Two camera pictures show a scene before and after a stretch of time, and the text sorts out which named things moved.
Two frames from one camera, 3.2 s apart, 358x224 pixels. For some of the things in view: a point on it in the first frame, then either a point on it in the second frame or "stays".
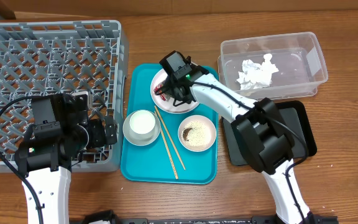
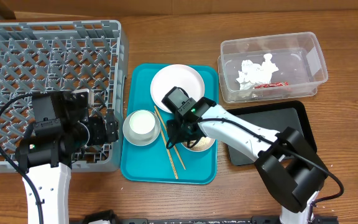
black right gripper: [169, 93] → [177, 130]
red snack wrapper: [158, 91] → [275, 84]
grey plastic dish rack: [32, 59] stays
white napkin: [254, 76] stays
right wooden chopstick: [159, 115] stays
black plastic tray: [294, 112] stays
